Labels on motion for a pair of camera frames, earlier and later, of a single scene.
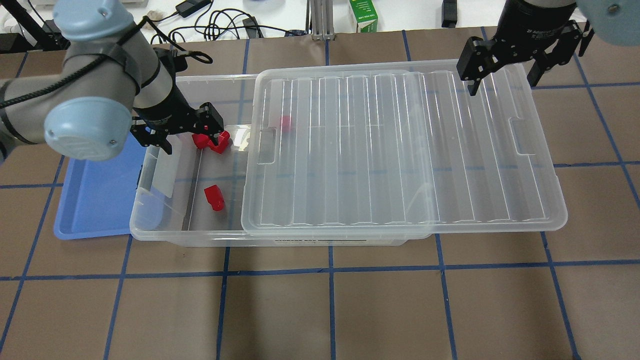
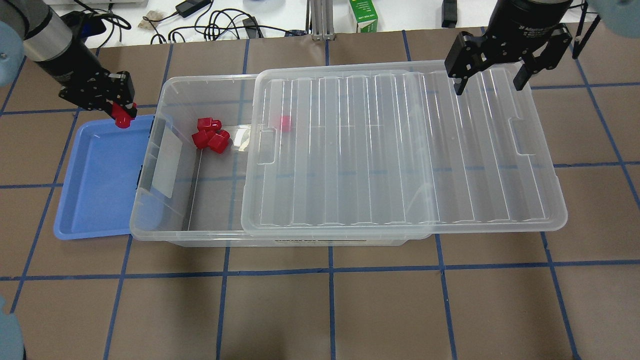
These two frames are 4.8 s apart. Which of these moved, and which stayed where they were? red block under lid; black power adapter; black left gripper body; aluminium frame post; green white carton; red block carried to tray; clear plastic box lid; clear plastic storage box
Moved: red block carried to tray; black left gripper body
Stayed: clear plastic storage box; green white carton; aluminium frame post; black power adapter; red block under lid; clear plastic box lid
